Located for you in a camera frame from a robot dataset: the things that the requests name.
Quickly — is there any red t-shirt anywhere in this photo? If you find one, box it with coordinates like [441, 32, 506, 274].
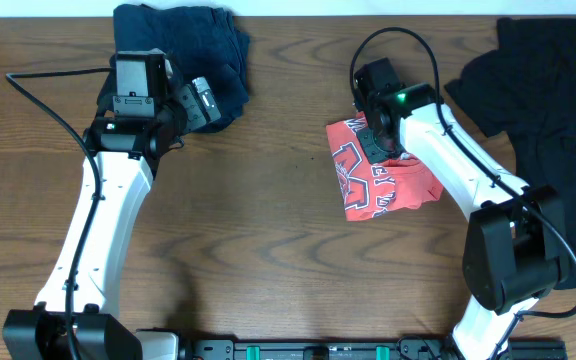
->
[326, 113, 444, 221]

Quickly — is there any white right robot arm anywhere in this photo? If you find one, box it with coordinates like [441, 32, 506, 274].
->
[353, 81, 574, 359]

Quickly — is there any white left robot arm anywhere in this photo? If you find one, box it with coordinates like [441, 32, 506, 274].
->
[2, 77, 221, 359]

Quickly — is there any folded navy blue garment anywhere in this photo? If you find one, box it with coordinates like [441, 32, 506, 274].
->
[113, 4, 250, 133]

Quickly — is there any black t-shirt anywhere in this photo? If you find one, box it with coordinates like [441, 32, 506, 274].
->
[443, 17, 576, 291]

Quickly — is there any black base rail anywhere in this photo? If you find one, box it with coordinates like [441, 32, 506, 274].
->
[182, 337, 569, 360]

